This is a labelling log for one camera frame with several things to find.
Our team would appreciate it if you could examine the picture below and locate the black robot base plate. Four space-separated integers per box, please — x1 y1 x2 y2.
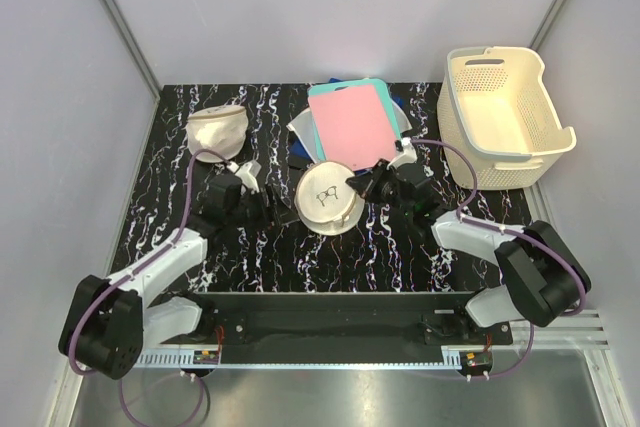
169 292 513 356

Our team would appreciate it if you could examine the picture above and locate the pink plastic board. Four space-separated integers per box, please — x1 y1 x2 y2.
306 83 405 171

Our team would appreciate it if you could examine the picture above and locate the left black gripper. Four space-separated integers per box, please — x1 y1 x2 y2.
226 183 298 233

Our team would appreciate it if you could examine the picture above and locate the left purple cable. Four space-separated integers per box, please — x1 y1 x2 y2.
66 148 241 426

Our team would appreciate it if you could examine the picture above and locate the white slotted cable duct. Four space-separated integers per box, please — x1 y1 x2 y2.
134 346 461 370

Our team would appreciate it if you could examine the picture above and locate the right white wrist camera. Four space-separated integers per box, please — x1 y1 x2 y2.
387 137 417 170

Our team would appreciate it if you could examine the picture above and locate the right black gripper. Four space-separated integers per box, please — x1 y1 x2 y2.
347 159 413 218

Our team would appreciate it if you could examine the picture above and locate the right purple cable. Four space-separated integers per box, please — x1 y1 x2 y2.
399 136 592 379

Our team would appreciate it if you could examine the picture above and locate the teal plastic board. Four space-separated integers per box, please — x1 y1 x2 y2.
307 76 408 160

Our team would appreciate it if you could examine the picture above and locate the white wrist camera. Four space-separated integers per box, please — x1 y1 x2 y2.
227 160 261 193
387 137 417 170

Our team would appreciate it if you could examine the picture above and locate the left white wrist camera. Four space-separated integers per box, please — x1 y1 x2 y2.
227 160 261 193

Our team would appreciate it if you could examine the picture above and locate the dark blue board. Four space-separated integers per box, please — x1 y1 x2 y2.
289 77 404 169

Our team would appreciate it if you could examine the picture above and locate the mesh laundry bag with glasses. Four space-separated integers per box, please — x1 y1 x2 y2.
294 161 365 236

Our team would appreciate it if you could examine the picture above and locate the cream plastic laundry basket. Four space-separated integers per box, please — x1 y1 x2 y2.
437 46 577 191

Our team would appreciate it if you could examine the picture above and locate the purple cable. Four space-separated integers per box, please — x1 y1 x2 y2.
399 136 592 379
66 148 241 426

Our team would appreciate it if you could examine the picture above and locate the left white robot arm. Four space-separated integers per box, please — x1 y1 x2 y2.
58 174 299 380

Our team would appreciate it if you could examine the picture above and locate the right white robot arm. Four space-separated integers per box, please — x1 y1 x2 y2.
345 160 592 344

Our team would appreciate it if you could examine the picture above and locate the far mesh laundry bag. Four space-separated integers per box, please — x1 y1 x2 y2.
186 104 249 163

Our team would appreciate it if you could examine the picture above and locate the left aluminium frame post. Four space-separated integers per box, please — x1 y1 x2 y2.
99 0 162 100

